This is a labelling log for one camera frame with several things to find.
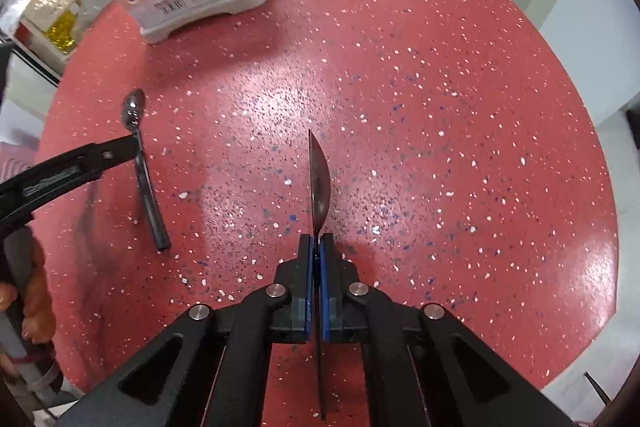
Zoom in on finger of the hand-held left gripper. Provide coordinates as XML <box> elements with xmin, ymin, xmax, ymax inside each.
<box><xmin>0</xmin><ymin>134</ymin><xmax>141</xmax><ymax>228</ymax></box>

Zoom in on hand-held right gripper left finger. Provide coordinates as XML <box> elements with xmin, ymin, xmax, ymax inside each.
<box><xmin>57</xmin><ymin>233</ymin><xmax>315</xmax><ymax>427</ymax></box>

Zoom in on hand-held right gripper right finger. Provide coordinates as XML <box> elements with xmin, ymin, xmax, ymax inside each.
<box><xmin>319</xmin><ymin>233</ymin><xmax>573</xmax><ymax>427</ymax></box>

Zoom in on silver spoon with black handle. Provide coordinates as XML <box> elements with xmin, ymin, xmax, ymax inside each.
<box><xmin>121</xmin><ymin>88</ymin><xmax>172</xmax><ymax>253</ymax></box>

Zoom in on thin metal spoon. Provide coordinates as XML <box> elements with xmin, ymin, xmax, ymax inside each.
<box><xmin>307</xmin><ymin>129</ymin><xmax>333</xmax><ymax>420</ymax></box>

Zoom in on gold foil wrapper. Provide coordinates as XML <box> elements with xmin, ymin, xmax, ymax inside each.
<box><xmin>47</xmin><ymin>12</ymin><xmax>78</xmax><ymax>52</ymax></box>

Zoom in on orange object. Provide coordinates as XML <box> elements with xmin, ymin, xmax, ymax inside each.
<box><xmin>0</xmin><ymin>277</ymin><xmax>55</xmax><ymax>344</ymax></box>

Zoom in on dark thin rod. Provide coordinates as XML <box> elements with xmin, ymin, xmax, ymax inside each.
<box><xmin>584</xmin><ymin>371</ymin><xmax>612</xmax><ymax>408</ymax></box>

